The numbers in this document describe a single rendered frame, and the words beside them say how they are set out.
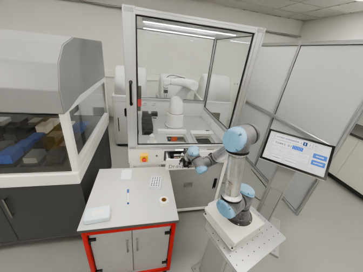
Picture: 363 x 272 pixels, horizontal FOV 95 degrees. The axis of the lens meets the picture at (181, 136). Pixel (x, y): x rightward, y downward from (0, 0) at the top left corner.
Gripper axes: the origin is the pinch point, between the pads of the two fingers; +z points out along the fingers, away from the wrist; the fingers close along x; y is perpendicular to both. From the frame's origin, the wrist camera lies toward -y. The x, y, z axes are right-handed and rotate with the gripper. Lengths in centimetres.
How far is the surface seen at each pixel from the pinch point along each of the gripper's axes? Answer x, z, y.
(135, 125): -40, -11, -31
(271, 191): 97, 24, 26
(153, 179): -25.2, 6.5, 11.3
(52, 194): -105, 23, 15
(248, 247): 29, -24, 62
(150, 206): -28.5, -3.7, 32.4
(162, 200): -19.8, -3.4, 29.0
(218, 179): 50, 44, 7
